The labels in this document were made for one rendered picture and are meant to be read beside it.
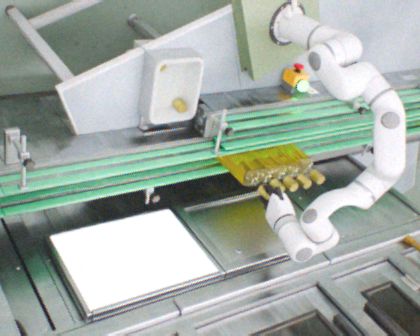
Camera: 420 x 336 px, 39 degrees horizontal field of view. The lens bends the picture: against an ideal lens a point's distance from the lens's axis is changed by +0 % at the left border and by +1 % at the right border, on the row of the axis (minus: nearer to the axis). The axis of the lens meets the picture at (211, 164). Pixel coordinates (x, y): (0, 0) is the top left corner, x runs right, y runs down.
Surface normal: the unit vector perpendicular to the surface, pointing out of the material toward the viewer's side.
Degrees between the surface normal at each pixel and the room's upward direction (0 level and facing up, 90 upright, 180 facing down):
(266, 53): 4
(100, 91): 0
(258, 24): 4
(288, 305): 90
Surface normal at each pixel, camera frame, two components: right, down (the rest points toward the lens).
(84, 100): 0.52, 0.53
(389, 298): 0.17, -0.83
